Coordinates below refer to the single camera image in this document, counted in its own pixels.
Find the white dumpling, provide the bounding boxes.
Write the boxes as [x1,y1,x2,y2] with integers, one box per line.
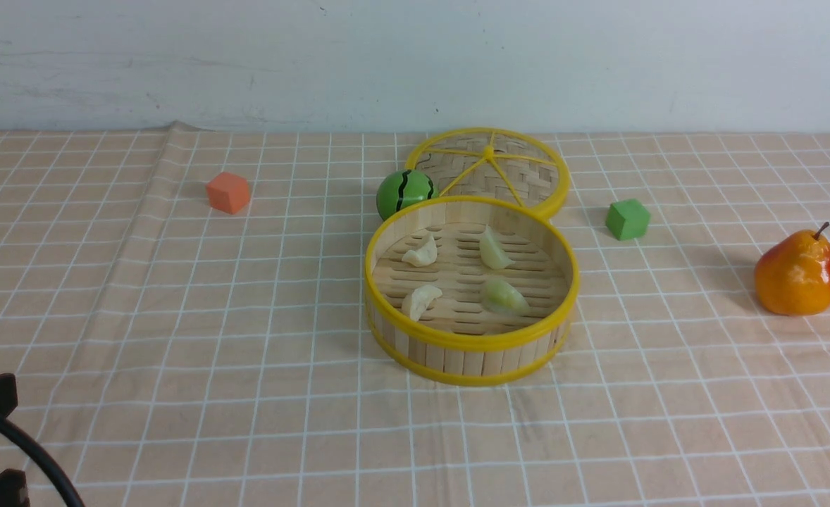
[401,284,442,322]
[402,232,438,267]

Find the pale dumpling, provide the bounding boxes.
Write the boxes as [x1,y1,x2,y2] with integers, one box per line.
[478,225,514,270]

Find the greenish dumpling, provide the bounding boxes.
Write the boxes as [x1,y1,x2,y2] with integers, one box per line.
[481,278,531,315]

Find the bamboo steamer tray yellow rim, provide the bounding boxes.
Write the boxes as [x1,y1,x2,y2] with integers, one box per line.
[364,196,581,386]

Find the bamboo steamer lid yellow rim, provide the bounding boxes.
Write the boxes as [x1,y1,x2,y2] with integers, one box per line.
[404,127,571,219]

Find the green watermelon toy ball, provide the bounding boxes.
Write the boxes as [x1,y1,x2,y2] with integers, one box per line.
[376,170,437,220]

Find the orange foam cube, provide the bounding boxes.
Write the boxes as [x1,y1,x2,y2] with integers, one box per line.
[205,171,252,215]

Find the green foam cube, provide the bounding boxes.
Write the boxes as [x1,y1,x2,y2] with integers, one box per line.
[605,199,651,241]

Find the beige checkered tablecloth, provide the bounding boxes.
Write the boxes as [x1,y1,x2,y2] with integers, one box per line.
[0,124,830,506]

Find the orange yellow toy pear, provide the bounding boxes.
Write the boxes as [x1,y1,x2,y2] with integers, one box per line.
[754,221,830,315]

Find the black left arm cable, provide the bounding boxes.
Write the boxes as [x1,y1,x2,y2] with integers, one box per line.
[0,398,86,507]

